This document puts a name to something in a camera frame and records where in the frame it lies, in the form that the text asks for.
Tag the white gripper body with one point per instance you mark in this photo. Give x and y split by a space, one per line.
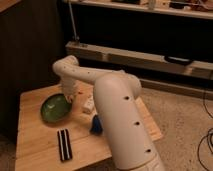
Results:
69 87

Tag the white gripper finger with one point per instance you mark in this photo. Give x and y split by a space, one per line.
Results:
69 99

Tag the green ceramic bowl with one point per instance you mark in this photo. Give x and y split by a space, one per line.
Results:
55 108

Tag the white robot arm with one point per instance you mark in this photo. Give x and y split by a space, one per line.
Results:
115 94

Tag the blue sponge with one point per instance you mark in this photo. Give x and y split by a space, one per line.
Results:
96 127

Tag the metal stand pole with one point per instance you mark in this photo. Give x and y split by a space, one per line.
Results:
76 38

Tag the long wooden beam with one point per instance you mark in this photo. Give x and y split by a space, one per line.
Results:
140 60

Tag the wooden shelf with clutter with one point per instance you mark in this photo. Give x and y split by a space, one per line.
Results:
152 6

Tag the black handle on beam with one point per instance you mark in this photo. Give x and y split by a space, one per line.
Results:
178 61

